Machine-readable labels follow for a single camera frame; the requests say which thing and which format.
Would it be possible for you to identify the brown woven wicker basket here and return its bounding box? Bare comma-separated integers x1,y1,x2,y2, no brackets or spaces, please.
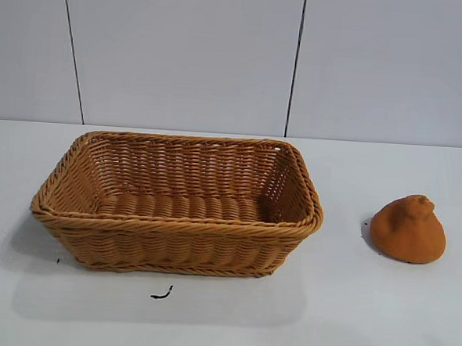
26,124,330,285

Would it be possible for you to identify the knobbed orange fruit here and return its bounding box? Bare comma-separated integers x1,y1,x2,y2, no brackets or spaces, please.
367,191,449,267

